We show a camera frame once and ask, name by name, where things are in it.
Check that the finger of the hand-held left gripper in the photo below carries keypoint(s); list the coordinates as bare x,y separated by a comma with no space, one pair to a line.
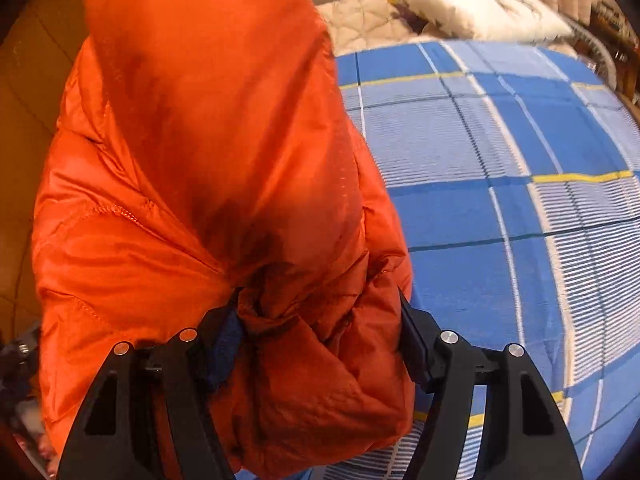
20,355

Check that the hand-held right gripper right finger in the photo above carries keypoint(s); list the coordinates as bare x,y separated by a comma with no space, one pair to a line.
414,347

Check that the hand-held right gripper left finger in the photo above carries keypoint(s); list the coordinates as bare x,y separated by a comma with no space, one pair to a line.
225,352

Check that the orange puffer jacket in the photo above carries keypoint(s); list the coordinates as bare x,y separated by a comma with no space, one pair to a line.
200,185

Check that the blue plaid bed sheet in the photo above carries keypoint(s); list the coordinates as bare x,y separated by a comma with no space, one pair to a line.
500,210

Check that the wooden wardrobe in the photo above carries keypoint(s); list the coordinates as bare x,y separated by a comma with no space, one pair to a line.
30,110

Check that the beige quilt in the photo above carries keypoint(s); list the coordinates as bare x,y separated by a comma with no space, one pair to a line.
365,22

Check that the white printed pillow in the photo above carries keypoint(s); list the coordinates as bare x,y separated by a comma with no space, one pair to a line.
480,10

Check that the electric fan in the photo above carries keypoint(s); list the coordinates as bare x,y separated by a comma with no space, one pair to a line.
595,50

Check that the dark wooden shelf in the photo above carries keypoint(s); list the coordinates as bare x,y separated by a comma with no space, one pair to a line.
620,35

